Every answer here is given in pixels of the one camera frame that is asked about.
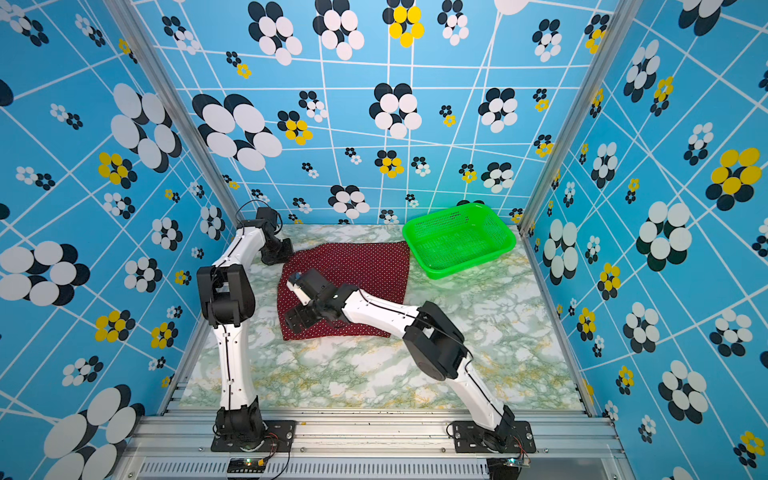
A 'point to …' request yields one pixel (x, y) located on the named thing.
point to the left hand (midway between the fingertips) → (291, 255)
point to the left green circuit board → (247, 465)
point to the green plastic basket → (457, 238)
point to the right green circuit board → (506, 468)
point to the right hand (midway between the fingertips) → (300, 312)
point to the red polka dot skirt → (380, 268)
